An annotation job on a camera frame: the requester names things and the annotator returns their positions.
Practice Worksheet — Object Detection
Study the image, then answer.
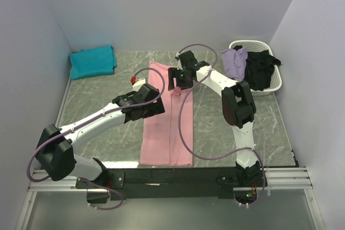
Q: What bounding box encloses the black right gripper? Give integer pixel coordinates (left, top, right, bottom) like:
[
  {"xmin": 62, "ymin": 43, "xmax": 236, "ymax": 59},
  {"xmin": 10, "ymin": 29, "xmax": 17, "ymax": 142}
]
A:
[{"xmin": 167, "ymin": 68, "xmax": 194, "ymax": 92}]

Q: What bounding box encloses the pink t shirt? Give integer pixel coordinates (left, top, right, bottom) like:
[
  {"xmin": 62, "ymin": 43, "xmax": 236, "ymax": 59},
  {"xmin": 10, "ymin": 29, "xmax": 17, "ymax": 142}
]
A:
[{"xmin": 139, "ymin": 61, "xmax": 195, "ymax": 166}]

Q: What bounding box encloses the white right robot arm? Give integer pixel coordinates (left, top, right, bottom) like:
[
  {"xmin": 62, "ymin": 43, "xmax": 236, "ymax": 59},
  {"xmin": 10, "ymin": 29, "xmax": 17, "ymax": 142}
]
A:
[{"xmin": 168, "ymin": 51, "xmax": 263, "ymax": 186}]

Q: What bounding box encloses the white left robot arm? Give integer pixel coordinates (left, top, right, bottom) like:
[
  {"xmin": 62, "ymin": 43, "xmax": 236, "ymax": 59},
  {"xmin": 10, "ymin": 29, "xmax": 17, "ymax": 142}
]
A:
[{"xmin": 35, "ymin": 83, "xmax": 165, "ymax": 188}]

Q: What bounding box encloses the lavender t shirt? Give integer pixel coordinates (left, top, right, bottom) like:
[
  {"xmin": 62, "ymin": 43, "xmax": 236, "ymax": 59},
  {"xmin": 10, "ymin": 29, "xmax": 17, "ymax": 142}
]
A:
[{"xmin": 221, "ymin": 47, "xmax": 248, "ymax": 81}]

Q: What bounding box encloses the folded teal t shirt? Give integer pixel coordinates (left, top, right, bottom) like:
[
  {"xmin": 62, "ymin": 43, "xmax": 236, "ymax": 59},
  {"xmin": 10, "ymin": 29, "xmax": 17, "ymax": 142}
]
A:
[{"xmin": 70, "ymin": 45, "xmax": 117, "ymax": 80}]

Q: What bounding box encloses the white plastic laundry basket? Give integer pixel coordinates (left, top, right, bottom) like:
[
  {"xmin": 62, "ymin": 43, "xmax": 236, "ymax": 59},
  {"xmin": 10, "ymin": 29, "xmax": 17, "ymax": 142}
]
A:
[{"xmin": 229, "ymin": 40, "xmax": 282, "ymax": 96}]

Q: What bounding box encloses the black t shirt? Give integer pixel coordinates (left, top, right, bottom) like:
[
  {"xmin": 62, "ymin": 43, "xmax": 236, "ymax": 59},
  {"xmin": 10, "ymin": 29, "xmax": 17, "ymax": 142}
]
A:
[{"xmin": 233, "ymin": 46, "xmax": 281, "ymax": 90}]

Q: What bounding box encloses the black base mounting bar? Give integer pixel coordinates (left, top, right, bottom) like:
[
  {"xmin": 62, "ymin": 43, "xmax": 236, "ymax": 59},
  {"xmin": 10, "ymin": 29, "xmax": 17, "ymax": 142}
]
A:
[{"xmin": 75, "ymin": 164, "xmax": 267, "ymax": 203}]

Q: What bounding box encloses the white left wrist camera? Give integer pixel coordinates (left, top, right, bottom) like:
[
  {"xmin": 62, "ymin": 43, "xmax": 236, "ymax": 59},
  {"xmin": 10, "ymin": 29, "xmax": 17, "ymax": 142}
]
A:
[{"xmin": 130, "ymin": 76, "xmax": 146, "ymax": 90}]

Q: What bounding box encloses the aluminium frame rail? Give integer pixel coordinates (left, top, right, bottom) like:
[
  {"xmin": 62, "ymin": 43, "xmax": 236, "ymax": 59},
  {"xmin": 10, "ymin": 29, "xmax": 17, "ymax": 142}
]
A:
[{"xmin": 26, "ymin": 166, "xmax": 315, "ymax": 193}]

